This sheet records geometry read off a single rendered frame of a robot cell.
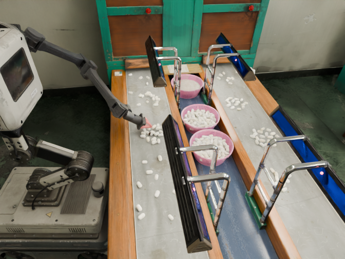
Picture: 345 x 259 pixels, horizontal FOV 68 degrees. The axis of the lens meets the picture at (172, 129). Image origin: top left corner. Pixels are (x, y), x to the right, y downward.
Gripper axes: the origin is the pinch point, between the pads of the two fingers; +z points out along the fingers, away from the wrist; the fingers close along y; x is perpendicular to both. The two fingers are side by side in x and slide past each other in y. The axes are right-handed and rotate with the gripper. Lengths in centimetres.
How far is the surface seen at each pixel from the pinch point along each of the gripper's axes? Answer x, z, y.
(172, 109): -10.5, 14.0, 16.1
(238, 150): -30, 38, -30
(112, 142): 14.7, -19.7, -11.0
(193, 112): -17.7, 27.0, 12.5
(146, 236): 8, -8, -72
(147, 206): 6, -6, -57
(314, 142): -46, 186, 35
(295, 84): -70, 221, 145
